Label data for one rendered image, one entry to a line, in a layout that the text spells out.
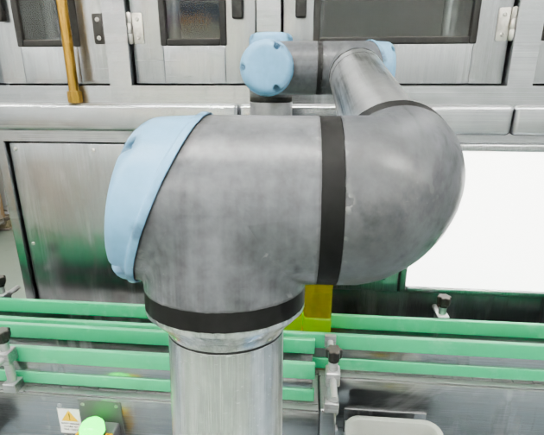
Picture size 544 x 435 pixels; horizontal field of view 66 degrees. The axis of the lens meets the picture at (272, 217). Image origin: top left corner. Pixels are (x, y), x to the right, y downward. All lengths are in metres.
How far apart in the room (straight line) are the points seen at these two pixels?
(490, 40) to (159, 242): 0.85
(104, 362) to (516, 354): 0.78
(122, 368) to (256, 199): 0.68
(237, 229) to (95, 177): 0.85
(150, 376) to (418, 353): 0.52
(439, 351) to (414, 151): 0.69
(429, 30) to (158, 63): 0.56
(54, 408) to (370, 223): 0.82
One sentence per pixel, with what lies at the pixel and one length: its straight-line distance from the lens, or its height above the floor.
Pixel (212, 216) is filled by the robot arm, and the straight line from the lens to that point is 0.24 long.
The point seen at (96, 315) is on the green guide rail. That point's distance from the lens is 1.06.
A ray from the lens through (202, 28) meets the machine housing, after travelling 0.97.
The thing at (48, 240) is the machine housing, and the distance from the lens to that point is 1.19.
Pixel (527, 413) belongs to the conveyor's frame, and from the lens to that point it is 1.03.
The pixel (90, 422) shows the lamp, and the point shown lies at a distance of 0.91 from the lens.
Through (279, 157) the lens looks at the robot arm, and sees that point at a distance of 0.24.
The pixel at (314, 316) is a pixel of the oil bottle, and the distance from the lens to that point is 0.86.
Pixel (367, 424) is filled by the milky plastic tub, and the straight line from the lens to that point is 0.89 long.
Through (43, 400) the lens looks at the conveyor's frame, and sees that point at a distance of 0.97.
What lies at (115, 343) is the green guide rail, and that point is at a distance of 0.95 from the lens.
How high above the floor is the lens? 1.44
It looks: 18 degrees down
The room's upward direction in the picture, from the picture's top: straight up
